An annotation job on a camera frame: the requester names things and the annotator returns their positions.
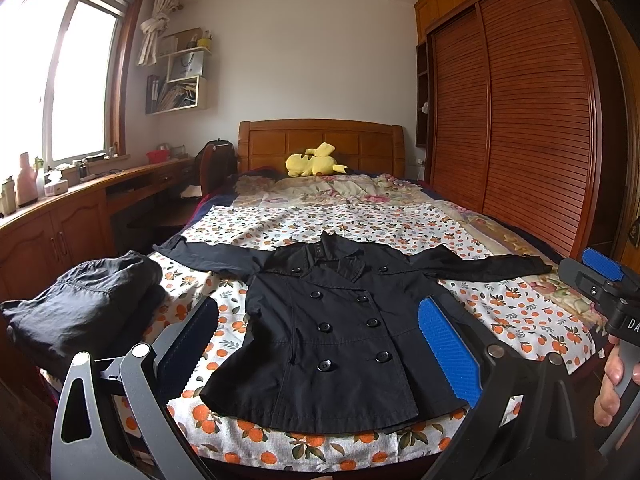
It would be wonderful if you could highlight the black double-breasted coat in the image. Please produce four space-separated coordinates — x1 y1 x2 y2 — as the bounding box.
158 234 548 434

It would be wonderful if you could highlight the person's right hand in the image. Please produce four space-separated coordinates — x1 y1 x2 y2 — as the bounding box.
593 335 625 427

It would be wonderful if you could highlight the orange print bed sheet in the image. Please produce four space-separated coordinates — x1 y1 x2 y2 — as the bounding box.
144 203 601 474

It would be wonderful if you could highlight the folded black garment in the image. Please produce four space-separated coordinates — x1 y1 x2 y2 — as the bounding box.
1 250 166 379

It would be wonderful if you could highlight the floral beige quilt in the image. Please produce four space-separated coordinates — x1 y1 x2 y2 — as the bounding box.
220 174 604 334

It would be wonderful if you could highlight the wooden desk cabinet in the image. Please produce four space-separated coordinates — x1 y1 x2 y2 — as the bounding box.
1 158 192 300

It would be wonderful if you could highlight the chair with black bag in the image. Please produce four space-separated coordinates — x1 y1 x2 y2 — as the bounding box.
194 139 239 196

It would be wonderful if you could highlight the wooden louvered wardrobe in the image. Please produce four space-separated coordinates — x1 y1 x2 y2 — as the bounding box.
414 0 628 257

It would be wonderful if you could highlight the red bowl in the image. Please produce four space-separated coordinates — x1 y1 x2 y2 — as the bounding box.
146 150 170 164

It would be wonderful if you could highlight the pink bottle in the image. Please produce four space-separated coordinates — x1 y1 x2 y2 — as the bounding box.
16 152 38 207

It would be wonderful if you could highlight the yellow Pikachu plush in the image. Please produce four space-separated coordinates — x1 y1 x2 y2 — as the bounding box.
285 142 347 178

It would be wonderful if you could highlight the wooden headboard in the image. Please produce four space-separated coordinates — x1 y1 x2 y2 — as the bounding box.
236 118 407 180

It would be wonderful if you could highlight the wooden door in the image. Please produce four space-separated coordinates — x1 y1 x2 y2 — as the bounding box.
597 0 640 272

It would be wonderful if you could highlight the tied white curtain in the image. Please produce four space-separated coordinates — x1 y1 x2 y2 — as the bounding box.
137 0 180 66

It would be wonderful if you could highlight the white wall shelf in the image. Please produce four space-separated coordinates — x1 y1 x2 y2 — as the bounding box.
145 27 212 115

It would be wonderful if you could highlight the window with wooden frame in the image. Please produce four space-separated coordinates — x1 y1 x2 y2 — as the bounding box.
1 0 143 177

